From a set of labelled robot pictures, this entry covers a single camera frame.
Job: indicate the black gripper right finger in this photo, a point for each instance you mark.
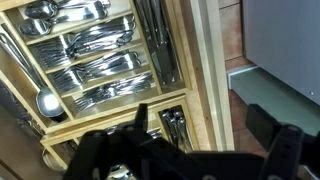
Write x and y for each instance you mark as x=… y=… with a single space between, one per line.
x=286 y=146

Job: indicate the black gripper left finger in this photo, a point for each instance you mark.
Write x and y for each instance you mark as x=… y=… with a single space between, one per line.
x=106 y=150

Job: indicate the open wooden drawer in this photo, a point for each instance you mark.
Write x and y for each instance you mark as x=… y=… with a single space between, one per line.
x=196 y=66

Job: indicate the large wooden cutlery organizer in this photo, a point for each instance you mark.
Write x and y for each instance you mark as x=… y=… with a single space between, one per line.
x=110 y=103

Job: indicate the round silver utensil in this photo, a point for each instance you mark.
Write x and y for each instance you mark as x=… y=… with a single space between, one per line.
x=53 y=160

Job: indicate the pale green platform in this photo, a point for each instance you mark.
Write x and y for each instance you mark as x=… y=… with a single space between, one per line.
x=266 y=93

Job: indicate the stacked silver forks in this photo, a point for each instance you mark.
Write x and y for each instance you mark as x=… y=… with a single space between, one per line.
x=96 y=70
x=110 y=90
x=86 y=41

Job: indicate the small wooden cutlery organizer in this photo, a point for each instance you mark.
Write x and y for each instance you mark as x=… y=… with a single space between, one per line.
x=153 y=110

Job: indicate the small silver teaspoon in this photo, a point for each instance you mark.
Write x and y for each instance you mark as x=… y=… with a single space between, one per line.
x=176 y=115
x=182 y=124
x=166 y=116

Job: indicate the large silver serving spoon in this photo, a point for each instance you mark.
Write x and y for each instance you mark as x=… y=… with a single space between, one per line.
x=48 y=101

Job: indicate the gray cabinet panel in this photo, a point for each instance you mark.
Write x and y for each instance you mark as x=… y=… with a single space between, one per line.
x=283 y=43

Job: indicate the stacked silver knives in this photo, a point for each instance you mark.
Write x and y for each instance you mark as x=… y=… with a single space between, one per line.
x=160 y=40

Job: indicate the silver tablespoon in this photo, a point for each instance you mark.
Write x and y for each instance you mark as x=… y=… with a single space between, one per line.
x=40 y=10
x=35 y=27

